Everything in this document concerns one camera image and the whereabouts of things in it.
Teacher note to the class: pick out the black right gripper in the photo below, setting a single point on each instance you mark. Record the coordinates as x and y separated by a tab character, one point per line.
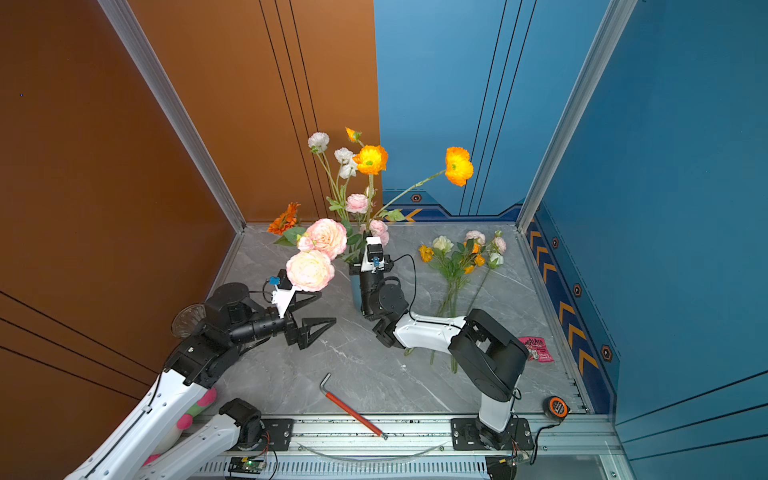
362	273

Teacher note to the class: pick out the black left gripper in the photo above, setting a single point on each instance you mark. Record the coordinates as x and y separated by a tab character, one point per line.
302	335

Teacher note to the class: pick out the teal ceramic vase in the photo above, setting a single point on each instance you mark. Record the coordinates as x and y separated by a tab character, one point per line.
355	282

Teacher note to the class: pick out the cream white rose stem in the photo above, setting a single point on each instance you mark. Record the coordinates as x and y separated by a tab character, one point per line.
442	248

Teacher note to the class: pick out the pink peony flower stem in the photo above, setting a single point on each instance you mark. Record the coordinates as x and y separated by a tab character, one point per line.
360	209

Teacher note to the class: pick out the orange gerbera flower stem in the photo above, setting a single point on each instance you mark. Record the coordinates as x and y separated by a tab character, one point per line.
287	221

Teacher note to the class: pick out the orange yellow rose stem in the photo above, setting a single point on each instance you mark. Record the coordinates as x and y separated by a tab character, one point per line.
462	258

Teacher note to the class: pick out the clear glass vase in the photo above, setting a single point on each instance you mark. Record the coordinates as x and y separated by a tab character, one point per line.
185	322

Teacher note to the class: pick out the yellow ranunculus flower stem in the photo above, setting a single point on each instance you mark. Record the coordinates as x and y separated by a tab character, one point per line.
423	157

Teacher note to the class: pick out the white rose flower stem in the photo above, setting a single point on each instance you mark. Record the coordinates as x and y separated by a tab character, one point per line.
487	259

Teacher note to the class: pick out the large pink peach rose stem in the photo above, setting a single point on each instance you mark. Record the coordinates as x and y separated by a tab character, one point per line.
311	269

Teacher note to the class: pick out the pink carnation rose stem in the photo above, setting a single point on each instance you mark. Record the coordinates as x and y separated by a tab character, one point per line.
495	238

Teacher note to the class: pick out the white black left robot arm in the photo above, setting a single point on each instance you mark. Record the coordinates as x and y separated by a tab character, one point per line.
233	324

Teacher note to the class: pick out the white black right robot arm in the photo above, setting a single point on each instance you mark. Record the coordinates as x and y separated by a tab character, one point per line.
491	357

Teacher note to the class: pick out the small orange bud stem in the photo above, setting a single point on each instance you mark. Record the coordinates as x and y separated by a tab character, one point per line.
427	258

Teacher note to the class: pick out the white panda plush toy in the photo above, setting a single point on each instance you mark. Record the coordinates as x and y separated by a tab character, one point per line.
183	423

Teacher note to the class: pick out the green circuit board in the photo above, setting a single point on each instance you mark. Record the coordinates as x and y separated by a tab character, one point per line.
246	465

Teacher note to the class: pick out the pink candy wrapper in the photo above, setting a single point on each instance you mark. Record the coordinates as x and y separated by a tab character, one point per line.
537	348

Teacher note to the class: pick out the orange black tape measure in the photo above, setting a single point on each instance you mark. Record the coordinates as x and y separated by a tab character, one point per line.
556	408

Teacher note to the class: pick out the right circuit board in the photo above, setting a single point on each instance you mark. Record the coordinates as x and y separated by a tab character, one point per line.
505	467

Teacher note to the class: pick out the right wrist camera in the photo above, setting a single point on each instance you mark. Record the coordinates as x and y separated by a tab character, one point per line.
373	255

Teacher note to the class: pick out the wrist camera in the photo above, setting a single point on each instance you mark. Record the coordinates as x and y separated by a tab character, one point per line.
373	255
283	294

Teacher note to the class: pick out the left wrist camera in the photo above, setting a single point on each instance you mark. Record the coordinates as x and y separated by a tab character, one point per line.
283	294

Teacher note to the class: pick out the red handled hex key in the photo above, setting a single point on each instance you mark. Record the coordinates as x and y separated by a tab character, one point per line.
375	430

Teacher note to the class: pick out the right aluminium corner post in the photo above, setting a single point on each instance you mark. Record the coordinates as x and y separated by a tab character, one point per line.
607	37

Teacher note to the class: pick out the aluminium corner post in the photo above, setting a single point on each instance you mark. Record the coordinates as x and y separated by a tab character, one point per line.
607	37
126	25

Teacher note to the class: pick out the left aluminium corner post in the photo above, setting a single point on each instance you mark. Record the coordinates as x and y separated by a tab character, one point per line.
126	25

